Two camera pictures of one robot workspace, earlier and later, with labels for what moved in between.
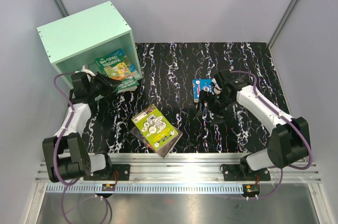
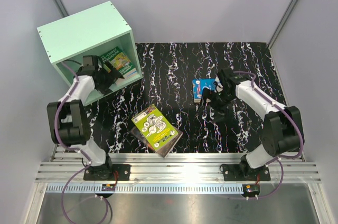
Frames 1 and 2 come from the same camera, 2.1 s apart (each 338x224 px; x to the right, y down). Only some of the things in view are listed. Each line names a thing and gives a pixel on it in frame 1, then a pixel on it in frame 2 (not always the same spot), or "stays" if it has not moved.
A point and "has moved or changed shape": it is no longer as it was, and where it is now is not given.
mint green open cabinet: [78, 40] stays
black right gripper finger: [219, 115] stays
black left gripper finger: [110, 81] → [113, 71]
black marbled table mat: [176, 77] stays
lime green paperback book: [155, 127] stays
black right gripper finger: [199, 112] → [206, 93]
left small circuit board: [108, 187] stays
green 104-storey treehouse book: [117, 66] has moved or changed shape
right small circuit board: [251, 189] stays
